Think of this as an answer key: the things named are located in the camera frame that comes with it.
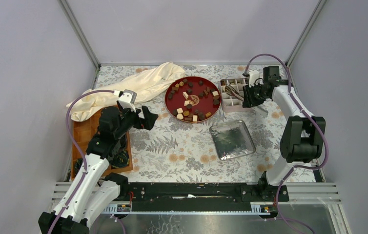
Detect silver tin lid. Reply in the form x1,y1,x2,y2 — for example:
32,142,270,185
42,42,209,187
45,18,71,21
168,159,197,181
209,120,256,160

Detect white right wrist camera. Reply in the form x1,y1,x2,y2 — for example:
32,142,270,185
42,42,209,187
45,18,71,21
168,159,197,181
243,70,263,88

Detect silver metal tongs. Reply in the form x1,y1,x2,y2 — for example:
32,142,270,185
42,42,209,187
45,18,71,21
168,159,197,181
225,85,244,101

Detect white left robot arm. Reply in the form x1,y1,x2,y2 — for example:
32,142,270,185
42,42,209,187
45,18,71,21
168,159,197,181
38,105,158,234

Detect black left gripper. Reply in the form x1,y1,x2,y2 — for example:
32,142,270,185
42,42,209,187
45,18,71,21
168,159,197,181
114,105,159,140

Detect cream cloth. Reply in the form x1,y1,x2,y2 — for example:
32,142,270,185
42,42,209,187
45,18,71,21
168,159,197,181
70,62,185,122

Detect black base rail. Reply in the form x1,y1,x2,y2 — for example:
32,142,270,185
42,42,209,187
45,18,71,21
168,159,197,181
115,182,289,213

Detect black paper cup liners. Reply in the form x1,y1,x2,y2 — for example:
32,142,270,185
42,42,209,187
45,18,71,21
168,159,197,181
71,139,133,174

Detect red round tray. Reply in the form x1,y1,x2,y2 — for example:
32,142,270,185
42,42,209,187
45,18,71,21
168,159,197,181
164,77,222,123

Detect pink tin with white dividers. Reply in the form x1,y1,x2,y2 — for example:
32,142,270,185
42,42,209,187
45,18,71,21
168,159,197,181
218,78,252,113

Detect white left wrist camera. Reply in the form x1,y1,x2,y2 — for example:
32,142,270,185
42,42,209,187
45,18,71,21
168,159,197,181
114,90,137,112

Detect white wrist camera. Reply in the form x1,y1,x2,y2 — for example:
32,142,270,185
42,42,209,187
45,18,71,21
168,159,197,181
243,70,263,88
114,90,137,112

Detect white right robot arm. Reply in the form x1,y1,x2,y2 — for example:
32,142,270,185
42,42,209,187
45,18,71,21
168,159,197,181
243,66,326,201

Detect wooden compartment tray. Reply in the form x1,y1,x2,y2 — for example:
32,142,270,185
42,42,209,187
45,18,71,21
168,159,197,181
67,111,133,181

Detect floral table mat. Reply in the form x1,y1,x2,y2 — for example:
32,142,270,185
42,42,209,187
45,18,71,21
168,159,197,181
88,64,317,184

